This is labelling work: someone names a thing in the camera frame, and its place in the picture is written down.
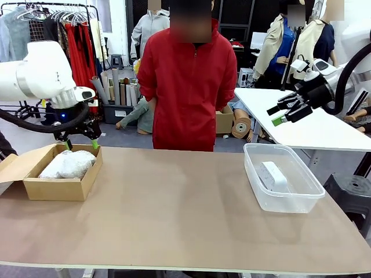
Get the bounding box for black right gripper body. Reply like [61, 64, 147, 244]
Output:
[294, 75, 336, 110]

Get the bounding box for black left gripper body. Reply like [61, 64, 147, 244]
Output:
[53, 107, 99, 135]

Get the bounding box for bubble clock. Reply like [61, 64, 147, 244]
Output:
[38, 156, 79, 180]
[59, 149, 97, 174]

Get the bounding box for white unwrapped clock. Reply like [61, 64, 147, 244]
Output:
[259, 160, 289, 192]

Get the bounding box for person's right forearm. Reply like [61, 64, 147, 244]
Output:
[147, 97, 158, 116]

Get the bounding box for black storage bin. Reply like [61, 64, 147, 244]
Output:
[103, 103, 136, 125]

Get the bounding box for white side table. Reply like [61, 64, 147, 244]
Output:
[234, 87, 371, 169]

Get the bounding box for child mannequin in grey clothes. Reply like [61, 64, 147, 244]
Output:
[115, 97, 154, 136]

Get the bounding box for white slatted panel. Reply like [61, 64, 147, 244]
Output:
[346, 88, 371, 116]

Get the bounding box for skin-coloured mannequin parts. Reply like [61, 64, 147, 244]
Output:
[344, 98, 371, 134]

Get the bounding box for grey leaning paper roll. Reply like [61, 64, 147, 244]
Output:
[89, 75, 110, 105]

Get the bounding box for brown cardboard spool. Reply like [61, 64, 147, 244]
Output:
[231, 108, 253, 140]

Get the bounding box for open brown cardboard box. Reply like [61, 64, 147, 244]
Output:
[0, 143, 104, 202]

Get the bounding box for black stand pole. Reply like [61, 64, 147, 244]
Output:
[280, 25, 307, 91]

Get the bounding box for beige paper roll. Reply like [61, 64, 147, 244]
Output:
[100, 71, 112, 102]

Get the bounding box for grey upright paper roll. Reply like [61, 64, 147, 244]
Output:
[112, 68, 121, 106]

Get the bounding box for mannequin in beige vest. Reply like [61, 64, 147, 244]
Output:
[292, 0, 339, 79]

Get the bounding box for mannequin in beige coat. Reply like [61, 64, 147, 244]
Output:
[252, 0, 305, 89]

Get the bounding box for black cloth object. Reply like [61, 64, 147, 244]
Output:
[0, 131, 19, 160]

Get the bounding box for small brown cardboard box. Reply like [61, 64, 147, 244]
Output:
[215, 104, 234, 135]

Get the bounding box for red dress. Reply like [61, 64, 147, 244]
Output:
[64, 22, 98, 87]

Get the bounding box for grey step stool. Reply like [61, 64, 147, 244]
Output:
[110, 53, 125, 70]

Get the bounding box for black metal stand leg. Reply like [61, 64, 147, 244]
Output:
[353, 152, 371, 177]

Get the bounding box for cream garment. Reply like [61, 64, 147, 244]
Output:
[89, 19, 108, 69]

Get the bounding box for clear plastic container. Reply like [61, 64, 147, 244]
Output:
[243, 142, 326, 214]

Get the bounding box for black garment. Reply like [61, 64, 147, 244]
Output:
[43, 17, 67, 44]

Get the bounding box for checkered garment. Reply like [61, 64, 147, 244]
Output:
[28, 19, 46, 43]

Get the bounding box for grey garment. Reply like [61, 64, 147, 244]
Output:
[0, 7, 31, 63]

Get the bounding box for person in red jacket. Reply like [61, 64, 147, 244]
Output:
[136, 0, 238, 153]

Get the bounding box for black plastic stool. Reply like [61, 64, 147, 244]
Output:
[323, 173, 371, 232]

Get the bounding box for black clothes rack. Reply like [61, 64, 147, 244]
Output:
[0, 1, 102, 133]

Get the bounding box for mannequin in grey hoodie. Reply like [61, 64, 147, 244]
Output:
[129, 0, 171, 60]

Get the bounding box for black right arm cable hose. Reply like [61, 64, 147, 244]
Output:
[322, 42, 371, 116]

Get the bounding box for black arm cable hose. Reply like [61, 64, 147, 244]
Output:
[0, 101, 90, 134]
[322, 42, 371, 116]

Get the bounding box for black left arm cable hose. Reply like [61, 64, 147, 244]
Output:
[0, 101, 90, 134]

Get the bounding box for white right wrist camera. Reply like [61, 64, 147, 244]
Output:
[290, 59, 321, 81]

